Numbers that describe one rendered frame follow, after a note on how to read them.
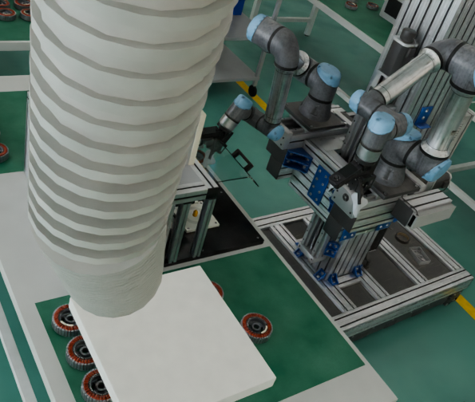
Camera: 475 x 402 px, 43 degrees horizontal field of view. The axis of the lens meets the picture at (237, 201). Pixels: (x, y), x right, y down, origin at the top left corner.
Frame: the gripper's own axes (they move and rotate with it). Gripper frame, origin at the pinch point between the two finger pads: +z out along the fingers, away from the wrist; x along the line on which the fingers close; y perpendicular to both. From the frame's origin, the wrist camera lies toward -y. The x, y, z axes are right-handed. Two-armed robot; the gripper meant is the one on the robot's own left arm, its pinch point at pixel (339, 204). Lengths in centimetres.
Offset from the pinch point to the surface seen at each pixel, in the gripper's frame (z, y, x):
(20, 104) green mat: 40, -62, 141
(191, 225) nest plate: 37, -28, 40
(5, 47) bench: 43, -51, 203
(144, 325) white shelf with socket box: -5, -88, -26
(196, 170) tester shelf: 4, -37, 34
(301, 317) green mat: 40.3, -10.7, -12.4
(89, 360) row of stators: 37, -88, -4
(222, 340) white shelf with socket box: -5, -73, -37
